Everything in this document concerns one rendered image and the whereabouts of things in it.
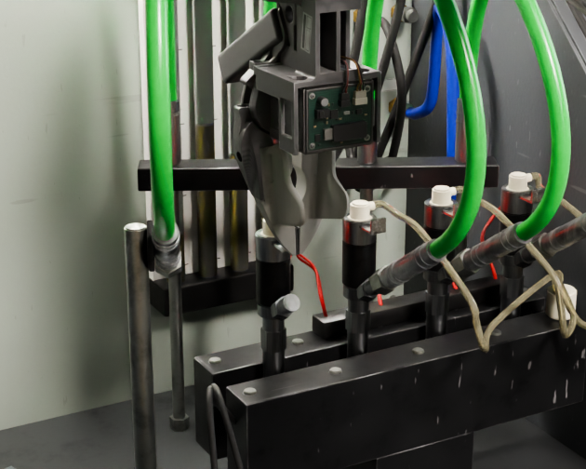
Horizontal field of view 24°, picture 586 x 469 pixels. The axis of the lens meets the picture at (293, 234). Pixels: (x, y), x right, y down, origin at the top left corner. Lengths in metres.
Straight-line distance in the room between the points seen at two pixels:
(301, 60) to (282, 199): 0.11
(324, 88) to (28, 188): 0.42
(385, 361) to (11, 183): 0.39
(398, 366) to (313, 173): 0.19
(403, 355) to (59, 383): 0.39
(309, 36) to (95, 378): 0.55
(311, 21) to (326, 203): 0.15
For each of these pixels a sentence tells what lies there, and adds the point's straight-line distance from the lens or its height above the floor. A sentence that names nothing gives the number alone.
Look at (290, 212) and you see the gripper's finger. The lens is 0.99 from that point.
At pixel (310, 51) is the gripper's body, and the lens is 0.94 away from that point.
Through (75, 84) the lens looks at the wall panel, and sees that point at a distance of 1.27.
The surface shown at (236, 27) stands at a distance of 1.29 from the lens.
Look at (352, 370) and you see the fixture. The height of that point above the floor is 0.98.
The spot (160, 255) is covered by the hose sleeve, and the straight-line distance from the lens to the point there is 0.94.
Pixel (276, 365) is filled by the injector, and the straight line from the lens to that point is 1.10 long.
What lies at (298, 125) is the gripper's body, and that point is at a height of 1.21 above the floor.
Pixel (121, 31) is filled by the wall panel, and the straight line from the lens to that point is 1.28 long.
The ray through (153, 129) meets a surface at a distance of 0.84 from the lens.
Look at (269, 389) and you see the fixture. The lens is 1.08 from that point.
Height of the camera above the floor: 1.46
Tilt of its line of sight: 20 degrees down
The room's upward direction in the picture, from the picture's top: straight up
